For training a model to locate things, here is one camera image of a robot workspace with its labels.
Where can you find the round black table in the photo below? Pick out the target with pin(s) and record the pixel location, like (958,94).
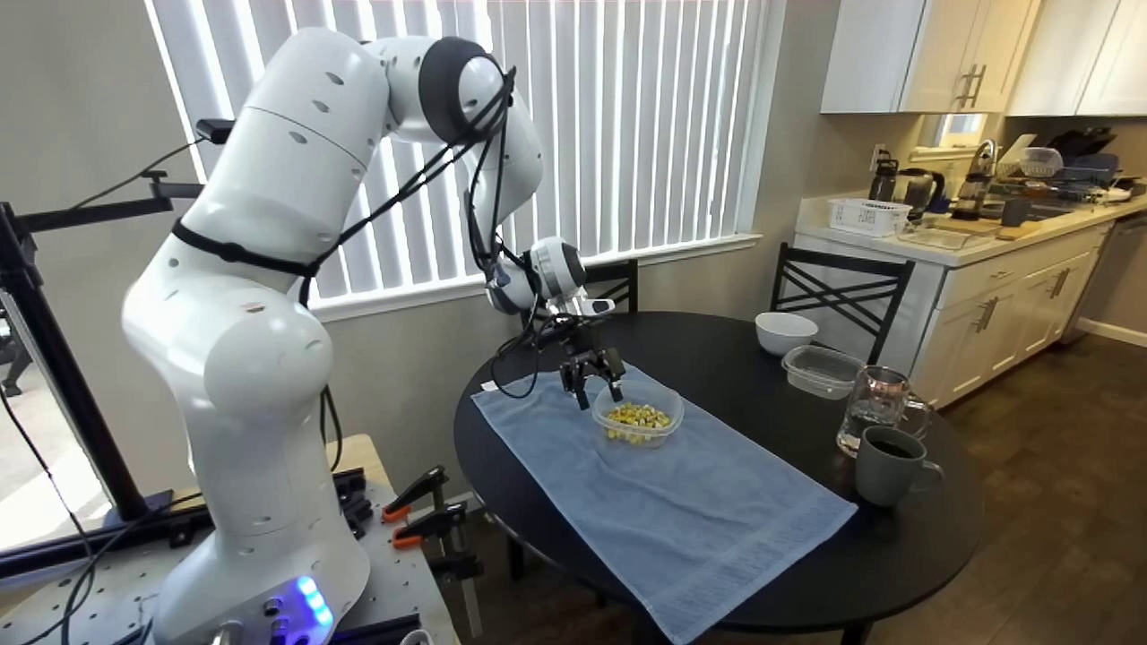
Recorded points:
(881,565)

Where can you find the yellow food pieces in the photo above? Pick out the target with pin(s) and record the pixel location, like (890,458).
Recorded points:
(636,423)

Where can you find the black camera stand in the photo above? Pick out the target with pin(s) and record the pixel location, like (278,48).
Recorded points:
(23,296)

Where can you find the clear plastic bowl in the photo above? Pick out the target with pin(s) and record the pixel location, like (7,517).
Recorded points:
(643,392)

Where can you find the black orange clamp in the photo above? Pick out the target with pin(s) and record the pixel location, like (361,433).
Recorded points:
(432,524)
(425,485)

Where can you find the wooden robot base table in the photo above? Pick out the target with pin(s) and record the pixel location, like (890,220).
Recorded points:
(401,602)

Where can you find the white upper cabinets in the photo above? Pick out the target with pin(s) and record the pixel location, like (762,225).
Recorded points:
(1037,57)

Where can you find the black chair right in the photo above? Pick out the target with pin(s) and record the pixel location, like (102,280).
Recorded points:
(867,293)

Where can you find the black coffee maker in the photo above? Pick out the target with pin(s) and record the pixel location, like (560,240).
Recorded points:
(885,173)

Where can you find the white kitchen counter cabinet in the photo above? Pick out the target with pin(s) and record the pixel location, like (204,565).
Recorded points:
(979,299)

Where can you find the blue towel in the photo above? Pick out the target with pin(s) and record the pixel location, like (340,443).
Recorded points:
(689,524)

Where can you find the black orange clamp upper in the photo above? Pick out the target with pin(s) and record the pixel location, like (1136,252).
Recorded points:
(425,485)

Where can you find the grey mug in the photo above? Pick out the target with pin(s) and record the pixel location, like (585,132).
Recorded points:
(894,462)

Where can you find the white ceramic bowl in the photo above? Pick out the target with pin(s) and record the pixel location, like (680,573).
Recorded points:
(783,331)

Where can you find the black chair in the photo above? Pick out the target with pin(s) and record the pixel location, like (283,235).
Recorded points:
(604,293)
(867,293)

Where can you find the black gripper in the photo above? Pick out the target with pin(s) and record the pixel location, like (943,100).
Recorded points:
(585,355)

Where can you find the glass jar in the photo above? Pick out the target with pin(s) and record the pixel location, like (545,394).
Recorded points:
(881,400)

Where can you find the white vertical blinds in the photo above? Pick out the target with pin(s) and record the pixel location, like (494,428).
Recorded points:
(649,112)

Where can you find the black orange clamp lower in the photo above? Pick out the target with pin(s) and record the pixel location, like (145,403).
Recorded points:
(432,524)

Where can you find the black chair left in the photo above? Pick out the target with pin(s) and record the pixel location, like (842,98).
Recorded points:
(604,293)

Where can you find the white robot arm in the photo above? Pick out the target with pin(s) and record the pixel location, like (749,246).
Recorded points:
(244,358)

